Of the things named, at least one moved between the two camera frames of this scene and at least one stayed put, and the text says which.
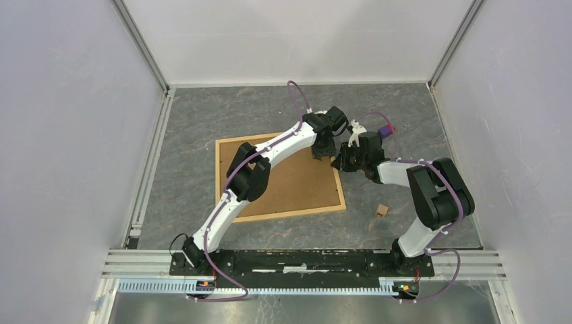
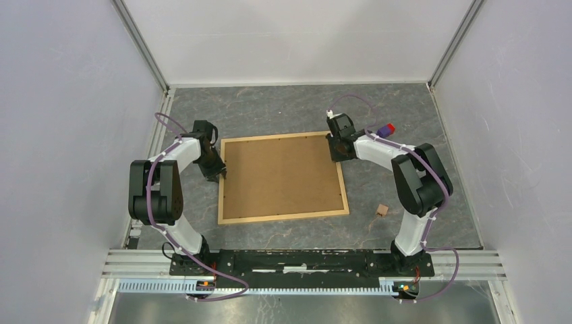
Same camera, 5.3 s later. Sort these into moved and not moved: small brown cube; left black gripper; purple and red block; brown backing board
Moved: left black gripper
Not moved: small brown cube; brown backing board; purple and red block
